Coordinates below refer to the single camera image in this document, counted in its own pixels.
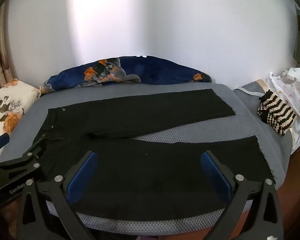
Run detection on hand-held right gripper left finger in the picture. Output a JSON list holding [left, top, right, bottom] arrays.
[[16, 151, 108, 240]]

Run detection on white floral pillow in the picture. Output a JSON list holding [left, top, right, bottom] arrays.
[[0, 79, 42, 142]]

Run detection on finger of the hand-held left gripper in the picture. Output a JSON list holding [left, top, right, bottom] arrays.
[[0, 133, 10, 156], [0, 146, 44, 188]]

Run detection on beige curtain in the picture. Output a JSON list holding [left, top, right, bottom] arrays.
[[0, 5, 18, 98]]

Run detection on black and cream striped knit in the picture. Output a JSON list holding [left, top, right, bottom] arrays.
[[257, 90, 297, 136]]

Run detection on blue floral blanket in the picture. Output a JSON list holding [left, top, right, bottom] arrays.
[[40, 55, 212, 94]]

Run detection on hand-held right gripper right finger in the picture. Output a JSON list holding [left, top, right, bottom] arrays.
[[201, 150, 284, 240]]

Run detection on black pants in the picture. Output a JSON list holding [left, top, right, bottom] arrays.
[[31, 89, 276, 222]]

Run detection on grey mesh mattress pad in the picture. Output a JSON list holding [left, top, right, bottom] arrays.
[[0, 82, 293, 230]]

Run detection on grey bedsheet with pale trim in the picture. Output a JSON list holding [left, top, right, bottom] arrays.
[[234, 80, 295, 155]]

